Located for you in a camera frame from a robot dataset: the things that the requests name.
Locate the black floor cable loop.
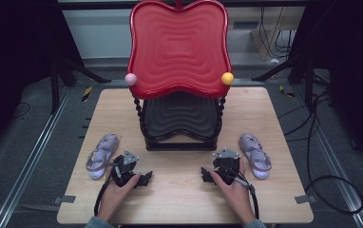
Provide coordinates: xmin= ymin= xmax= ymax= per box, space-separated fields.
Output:
xmin=277 ymin=89 xmax=363 ymax=216

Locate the yellow and black floor tape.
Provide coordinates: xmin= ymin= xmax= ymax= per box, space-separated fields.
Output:
xmin=81 ymin=85 xmax=94 ymax=103
xmin=278 ymin=85 xmax=296 ymax=98

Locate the black curtain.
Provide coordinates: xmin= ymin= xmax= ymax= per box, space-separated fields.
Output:
xmin=287 ymin=0 xmax=363 ymax=174
xmin=0 ymin=0 xmax=84 ymax=156

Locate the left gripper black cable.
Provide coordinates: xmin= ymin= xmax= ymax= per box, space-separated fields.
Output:
xmin=93 ymin=162 xmax=122 ymax=218

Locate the purple sandal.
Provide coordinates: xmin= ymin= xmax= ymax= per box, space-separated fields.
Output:
xmin=85 ymin=133 xmax=121 ymax=181
xmin=238 ymin=133 xmax=273 ymax=181

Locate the aluminium floor rail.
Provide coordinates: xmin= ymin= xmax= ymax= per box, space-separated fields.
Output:
xmin=0 ymin=86 xmax=73 ymax=228
xmin=292 ymin=85 xmax=363 ymax=228

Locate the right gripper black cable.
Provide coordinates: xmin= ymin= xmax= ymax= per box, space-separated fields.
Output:
xmin=230 ymin=173 xmax=260 ymax=220

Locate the person's left hand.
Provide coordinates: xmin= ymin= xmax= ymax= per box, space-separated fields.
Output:
xmin=97 ymin=173 xmax=142 ymax=223

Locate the person's right hand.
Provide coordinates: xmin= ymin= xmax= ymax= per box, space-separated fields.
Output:
xmin=210 ymin=158 xmax=258 ymax=227

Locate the black metal stand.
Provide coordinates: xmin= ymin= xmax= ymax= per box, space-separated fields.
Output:
xmin=49 ymin=56 xmax=112 ymax=116
xmin=251 ymin=56 xmax=331 ymax=112

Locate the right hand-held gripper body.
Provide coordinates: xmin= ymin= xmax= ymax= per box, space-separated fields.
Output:
xmin=211 ymin=147 xmax=246 ymax=186

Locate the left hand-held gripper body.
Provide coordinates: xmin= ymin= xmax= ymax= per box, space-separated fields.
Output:
xmin=107 ymin=149 xmax=143 ymax=188

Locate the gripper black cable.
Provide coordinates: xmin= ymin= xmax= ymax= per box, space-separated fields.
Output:
xmin=230 ymin=173 xmax=260 ymax=220
xmin=93 ymin=162 xmax=122 ymax=218

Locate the thin black floor cable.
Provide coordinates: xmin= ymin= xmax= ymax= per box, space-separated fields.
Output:
xmin=10 ymin=101 xmax=32 ymax=121

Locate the grey tape piece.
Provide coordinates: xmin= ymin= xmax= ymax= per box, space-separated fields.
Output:
xmin=294 ymin=194 xmax=317 ymax=205
xmin=53 ymin=195 xmax=77 ymax=204

